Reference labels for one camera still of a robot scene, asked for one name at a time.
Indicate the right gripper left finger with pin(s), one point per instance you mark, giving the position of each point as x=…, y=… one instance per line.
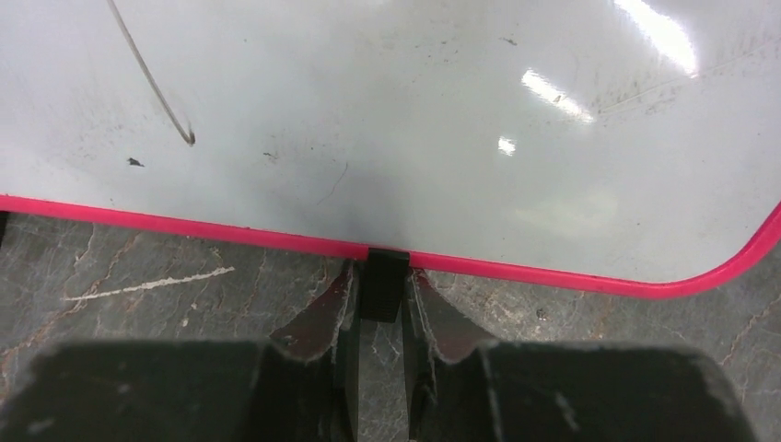
x=306, y=387

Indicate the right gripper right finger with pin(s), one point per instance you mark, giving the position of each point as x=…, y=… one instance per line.
x=452, y=367

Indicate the pink framed whiteboard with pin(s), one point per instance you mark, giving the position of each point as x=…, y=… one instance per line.
x=623, y=147

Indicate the black whiteboard clip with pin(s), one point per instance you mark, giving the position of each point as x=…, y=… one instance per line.
x=381, y=284

